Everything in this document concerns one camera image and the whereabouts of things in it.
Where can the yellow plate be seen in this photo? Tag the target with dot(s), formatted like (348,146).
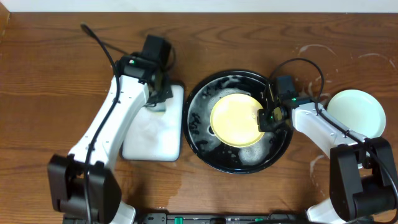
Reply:
(234,120)

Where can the round black tray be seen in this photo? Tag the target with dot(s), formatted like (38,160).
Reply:
(203,141)

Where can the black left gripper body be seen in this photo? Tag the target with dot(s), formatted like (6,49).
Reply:
(162,93)

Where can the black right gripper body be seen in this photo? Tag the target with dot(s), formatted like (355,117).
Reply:
(267,121)

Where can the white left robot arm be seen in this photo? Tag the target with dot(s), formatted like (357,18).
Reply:
(82,184)

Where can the black rectangular foam tray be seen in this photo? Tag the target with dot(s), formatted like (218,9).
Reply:
(156,135)

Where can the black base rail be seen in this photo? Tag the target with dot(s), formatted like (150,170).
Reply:
(163,218)

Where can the pale green plate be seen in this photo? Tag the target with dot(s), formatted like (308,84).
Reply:
(359,111)

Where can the green yellow sponge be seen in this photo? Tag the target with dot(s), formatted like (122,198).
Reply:
(158,107)

